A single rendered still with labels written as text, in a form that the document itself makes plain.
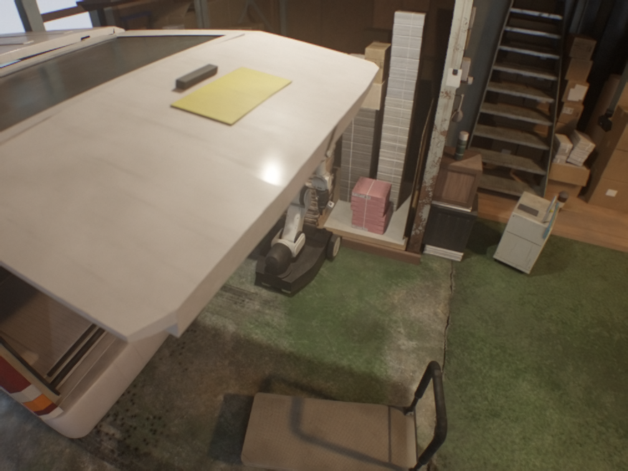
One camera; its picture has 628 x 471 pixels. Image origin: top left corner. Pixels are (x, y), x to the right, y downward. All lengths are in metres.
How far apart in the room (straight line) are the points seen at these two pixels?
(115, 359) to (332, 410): 1.15
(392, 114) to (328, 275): 1.36
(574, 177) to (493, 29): 1.95
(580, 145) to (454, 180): 1.97
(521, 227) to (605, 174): 1.68
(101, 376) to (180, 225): 1.53
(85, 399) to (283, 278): 1.46
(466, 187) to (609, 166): 2.07
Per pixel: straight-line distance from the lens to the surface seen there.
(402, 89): 2.93
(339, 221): 3.24
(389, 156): 3.15
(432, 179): 2.69
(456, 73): 2.40
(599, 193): 4.62
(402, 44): 2.85
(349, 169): 3.29
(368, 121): 3.05
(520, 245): 3.17
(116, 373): 2.07
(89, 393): 2.03
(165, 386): 2.50
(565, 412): 2.72
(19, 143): 0.86
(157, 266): 0.53
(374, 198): 2.94
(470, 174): 2.76
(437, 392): 1.54
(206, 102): 0.90
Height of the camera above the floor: 2.09
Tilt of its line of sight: 40 degrees down
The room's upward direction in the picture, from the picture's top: straight up
